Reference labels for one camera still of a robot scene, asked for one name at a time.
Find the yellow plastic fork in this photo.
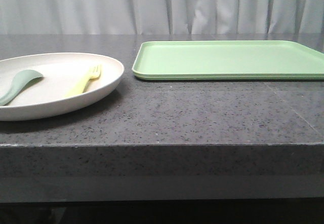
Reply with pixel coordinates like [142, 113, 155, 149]
[64, 64, 102, 98]

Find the cream round plate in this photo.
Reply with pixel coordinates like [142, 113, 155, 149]
[1, 53, 124, 121]

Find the light green tray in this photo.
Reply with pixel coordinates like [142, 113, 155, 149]
[132, 40, 323, 81]

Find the sage green spoon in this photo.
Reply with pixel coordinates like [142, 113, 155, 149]
[1, 69, 44, 106]

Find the grey curtain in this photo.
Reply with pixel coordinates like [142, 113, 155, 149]
[1, 0, 323, 34]

